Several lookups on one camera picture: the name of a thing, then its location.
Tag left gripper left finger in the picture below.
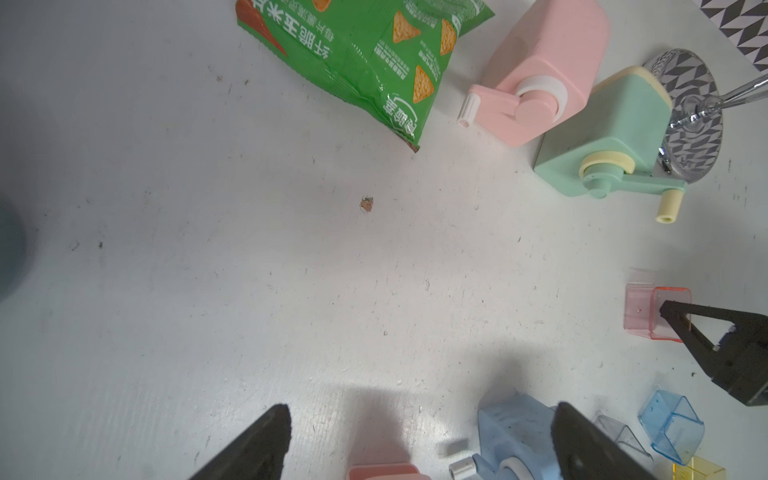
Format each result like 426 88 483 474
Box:
190 404 292 480

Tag blue pencil sharpener upper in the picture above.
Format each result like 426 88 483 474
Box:
449 394 562 480

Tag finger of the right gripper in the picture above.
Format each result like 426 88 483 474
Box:
660 300 767 407

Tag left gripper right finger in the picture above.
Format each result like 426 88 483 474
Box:
551 402 654 480

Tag clear pink tray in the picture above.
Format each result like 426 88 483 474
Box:
623 283 692 343

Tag clear yellow tray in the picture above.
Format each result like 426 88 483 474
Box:
672 456 727 480

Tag mint green pencil sharpener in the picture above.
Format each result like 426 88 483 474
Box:
534 66 687 224

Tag metal wire cup rack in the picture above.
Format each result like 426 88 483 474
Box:
643 48 767 184

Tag clear blue tray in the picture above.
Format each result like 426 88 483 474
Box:
638 388 705 466

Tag green snack bag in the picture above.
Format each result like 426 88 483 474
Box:
235 0 494 151

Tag clear grey tray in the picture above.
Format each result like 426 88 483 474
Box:
594 412 654 471

